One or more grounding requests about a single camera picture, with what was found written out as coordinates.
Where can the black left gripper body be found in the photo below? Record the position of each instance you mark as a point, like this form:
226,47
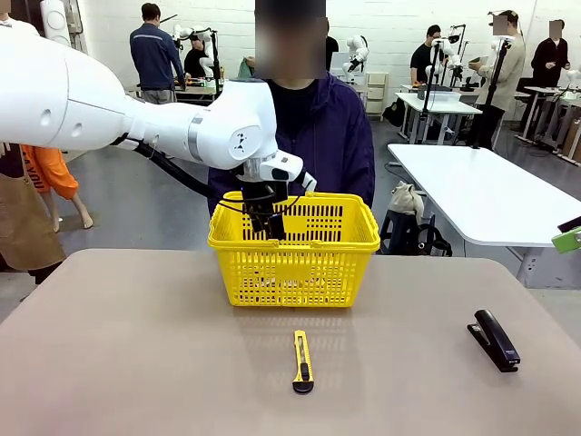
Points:
256,200

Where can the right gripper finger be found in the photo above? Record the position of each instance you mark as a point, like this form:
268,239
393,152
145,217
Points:
573,223
569,242

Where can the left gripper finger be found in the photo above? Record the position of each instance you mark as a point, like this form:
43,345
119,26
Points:
259,224
276,229

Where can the person's left forearm purple sleeve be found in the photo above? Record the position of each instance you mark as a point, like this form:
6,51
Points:
367,186

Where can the small white robot arm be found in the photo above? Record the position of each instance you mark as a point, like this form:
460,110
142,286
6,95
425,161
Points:
449,52
356,52
181,32

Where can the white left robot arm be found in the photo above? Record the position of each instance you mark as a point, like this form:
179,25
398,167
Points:
91,109

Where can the yellow plastic shopping basket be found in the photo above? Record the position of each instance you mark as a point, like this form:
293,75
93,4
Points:
290,272

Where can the person in purple jacket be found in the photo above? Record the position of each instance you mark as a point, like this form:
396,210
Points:
336,136

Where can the table with colourful items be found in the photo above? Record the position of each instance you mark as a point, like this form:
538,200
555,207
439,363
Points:
199,91

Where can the seated person in black shirt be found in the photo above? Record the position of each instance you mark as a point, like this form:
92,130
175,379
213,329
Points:
196,61

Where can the person in beige coat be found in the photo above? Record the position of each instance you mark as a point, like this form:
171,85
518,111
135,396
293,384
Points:
504,77

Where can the person in black clothes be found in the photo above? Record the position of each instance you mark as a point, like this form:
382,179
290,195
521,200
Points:
551,56

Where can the person in navy jacket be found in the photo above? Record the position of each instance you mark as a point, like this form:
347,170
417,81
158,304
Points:
154,54

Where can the person in black t-shirt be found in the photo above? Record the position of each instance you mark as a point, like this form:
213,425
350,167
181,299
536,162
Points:
424,56

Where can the large white rounded table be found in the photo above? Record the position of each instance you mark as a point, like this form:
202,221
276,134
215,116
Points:
490,191

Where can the black stool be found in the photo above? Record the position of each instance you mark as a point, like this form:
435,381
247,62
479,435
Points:
397,231

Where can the black stapler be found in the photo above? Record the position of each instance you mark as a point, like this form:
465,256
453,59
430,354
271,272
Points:
494,340

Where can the teal cloth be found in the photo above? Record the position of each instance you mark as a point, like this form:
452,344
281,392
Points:
246,69

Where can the beige cloth bag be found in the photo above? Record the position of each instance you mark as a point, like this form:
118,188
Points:
406,197

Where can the black backpack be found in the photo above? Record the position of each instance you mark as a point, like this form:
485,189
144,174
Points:
433,240

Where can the yellow black utility knife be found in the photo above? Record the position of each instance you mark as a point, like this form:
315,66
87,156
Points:
302,363

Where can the white drawer cabinet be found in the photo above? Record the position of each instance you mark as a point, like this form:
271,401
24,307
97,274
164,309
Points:
377,93

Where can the black floor bag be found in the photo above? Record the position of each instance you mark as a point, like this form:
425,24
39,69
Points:
394,112

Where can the white table with metal legs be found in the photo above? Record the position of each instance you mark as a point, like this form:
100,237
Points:
454,106

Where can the mannequin with orange trousers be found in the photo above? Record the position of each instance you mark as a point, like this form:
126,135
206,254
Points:
50,172

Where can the mannequin with brown apron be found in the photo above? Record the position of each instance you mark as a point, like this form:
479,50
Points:
22,227

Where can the white standing air conditioner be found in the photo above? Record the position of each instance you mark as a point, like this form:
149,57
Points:
56,20

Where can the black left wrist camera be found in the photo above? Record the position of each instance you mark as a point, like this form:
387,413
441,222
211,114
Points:
280,191

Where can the black camera tripod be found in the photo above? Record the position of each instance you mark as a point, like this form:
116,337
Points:
492,91
429,91
216,59

